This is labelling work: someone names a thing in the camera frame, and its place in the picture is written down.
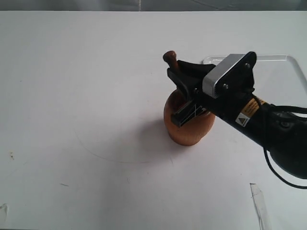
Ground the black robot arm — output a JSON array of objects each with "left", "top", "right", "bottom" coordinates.
[{"left": 167, "top": 52, "right": 307, "bottom": 179}]

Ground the white square tray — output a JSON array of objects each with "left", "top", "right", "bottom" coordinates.
[{"left": 202, "top": 54, "right": 307, "bottom": 106}]

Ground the clear tape strip right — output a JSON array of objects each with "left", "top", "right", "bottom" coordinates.
[{"left": 250, "top": 183, "right": 267, "bottom": 230}]

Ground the brown wooden pestle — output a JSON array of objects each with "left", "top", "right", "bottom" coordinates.
[{"left": 163, "top": 50, "right": 179, "bottom": 71}]

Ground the brown wooden mortar bowl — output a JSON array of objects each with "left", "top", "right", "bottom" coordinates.
[{"left": 164, "top": 89, "right": 215, "bottom": 146}]

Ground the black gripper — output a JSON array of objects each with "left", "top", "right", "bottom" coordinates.
[{"left": 167, "top": 60, "right": 259, "bottom": 127}]

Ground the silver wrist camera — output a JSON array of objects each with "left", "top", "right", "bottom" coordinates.
[{"left": 202, "top": 51, "right": 257, "bottom": 99}]

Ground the black cable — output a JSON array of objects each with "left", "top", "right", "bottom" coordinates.
[{"left": 254, "top": 95, "right": 307, "bottom": 189}]

